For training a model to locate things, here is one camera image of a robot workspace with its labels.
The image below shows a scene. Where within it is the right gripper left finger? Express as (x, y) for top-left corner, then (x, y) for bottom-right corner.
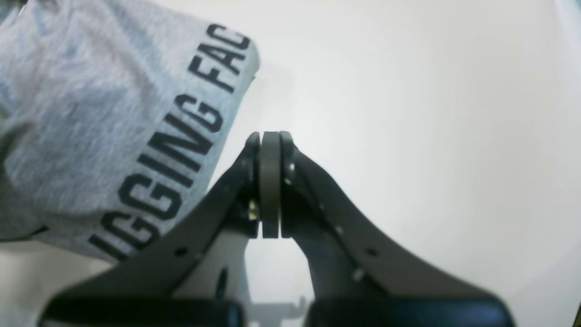
(38, 132), (260, 327)

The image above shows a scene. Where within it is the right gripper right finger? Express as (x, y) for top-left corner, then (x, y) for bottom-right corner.
(261, 132), (515, 327)

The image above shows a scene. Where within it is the grey T-shirt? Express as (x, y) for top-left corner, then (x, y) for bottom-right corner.
(0, 0), (260, 262)

